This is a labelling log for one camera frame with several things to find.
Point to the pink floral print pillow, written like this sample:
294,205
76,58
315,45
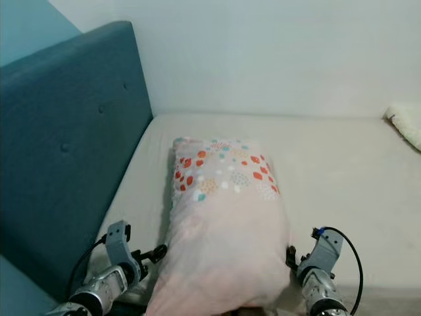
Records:
223,230

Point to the white bed mattress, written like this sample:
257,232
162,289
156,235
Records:
335,184

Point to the blue upholstered headboard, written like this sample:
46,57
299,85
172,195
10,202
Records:
66,118

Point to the cream cartoon print blanket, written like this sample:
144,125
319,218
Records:
408,125

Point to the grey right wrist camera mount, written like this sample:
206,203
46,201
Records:
325,253

